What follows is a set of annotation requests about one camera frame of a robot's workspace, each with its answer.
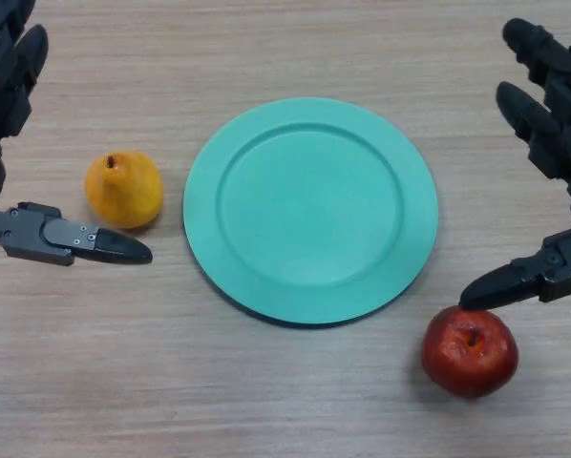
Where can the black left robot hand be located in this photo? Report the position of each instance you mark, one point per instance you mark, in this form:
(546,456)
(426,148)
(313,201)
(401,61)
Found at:
(27,234)

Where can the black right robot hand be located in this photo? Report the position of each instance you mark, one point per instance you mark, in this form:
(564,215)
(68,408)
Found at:
(562,143)

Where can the red apple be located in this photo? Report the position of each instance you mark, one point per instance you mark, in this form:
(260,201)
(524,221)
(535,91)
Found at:
(467,367)

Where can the green round plate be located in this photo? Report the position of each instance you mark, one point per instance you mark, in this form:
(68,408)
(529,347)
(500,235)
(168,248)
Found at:
(309,210)

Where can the yellow orange pear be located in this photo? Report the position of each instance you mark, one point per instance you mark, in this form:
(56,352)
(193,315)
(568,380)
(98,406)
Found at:
(123,195)

